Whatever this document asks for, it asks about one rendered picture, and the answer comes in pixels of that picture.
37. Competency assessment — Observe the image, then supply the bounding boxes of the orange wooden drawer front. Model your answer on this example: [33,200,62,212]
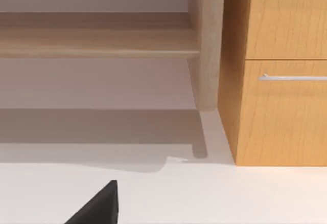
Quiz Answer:
[244,0,327,60]
[235,60,327,167]

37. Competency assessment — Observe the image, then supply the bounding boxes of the pale wooden open shelf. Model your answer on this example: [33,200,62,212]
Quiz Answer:
[0,0,226,113]

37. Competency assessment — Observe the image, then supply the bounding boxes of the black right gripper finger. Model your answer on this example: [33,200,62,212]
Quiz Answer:
[63,180,120,224]

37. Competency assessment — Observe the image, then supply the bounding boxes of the orange wooden cupboard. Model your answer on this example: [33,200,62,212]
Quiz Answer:
[217,0,327,167]

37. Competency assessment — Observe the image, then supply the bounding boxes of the long metal handle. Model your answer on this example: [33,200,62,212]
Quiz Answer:
[258,73,327,82]

